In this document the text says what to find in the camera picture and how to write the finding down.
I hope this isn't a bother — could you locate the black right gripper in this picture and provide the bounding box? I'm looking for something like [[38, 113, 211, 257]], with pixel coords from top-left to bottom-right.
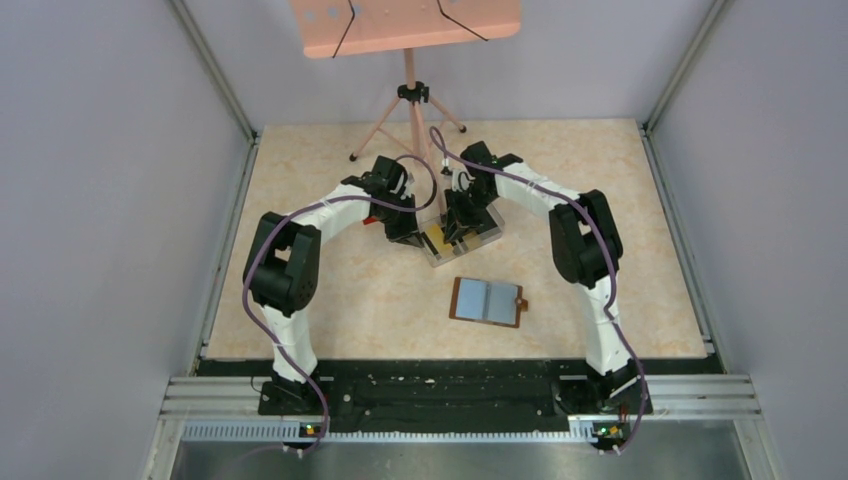
[[444, 185, 496, 245]]

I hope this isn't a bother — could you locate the clear acrylic card box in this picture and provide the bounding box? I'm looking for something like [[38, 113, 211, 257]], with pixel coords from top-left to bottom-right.
[[419, 205, 504, 268]]

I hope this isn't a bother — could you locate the brown leather card holder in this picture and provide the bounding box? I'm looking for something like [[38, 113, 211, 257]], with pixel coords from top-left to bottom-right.
[[448, 277, 529, 329]]

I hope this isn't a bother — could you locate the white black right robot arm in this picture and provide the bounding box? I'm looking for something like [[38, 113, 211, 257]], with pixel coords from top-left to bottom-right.
[[443, 141, 638, 412]]

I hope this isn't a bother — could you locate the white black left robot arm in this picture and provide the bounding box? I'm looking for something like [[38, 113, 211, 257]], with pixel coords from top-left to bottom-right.
[[242, 156, 424, 414]]

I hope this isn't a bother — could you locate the yellow card in box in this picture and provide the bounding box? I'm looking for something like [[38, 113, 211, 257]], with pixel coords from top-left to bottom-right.
[[422, 224, 453, 256]]

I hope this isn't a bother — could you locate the pink music stand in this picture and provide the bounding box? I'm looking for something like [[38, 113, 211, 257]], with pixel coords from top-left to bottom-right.
[[289, 0, 523, 213]]

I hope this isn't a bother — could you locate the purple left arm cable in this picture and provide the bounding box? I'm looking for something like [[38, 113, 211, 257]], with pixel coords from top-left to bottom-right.
[[241, 154, 440, 458]]

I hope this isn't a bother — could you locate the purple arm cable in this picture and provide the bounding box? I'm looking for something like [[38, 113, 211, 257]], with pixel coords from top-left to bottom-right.
[[429, 126, 648, 456], [241, 154, 440, 458]]

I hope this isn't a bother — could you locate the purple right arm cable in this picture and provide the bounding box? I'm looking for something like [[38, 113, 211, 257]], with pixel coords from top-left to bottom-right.
[[429, 126, 648, 456]]

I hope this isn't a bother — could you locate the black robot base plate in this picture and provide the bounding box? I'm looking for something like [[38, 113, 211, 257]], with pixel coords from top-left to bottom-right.
[[162, 357, 733, 443]]

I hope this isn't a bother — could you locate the aluminium frame rail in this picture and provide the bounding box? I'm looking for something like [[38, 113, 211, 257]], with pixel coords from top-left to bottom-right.
[[160, 374, 761, 444]]

